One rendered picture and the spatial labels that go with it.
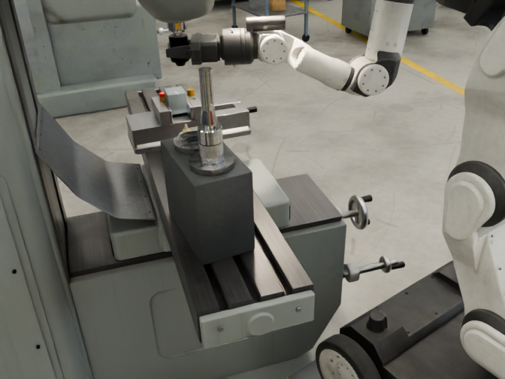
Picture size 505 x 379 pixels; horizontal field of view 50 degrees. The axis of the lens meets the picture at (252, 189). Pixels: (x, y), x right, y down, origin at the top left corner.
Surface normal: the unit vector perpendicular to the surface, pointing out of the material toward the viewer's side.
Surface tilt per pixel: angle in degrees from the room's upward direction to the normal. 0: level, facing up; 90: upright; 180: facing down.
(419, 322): 0
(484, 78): 90
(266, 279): 0
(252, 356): 90
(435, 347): 0
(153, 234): 90
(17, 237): 89
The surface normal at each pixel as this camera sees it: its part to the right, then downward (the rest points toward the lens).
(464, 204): -0.81, 0.32
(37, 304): 0.30, 0.46
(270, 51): 0.04, 0.47
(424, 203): -0.03, -0.86
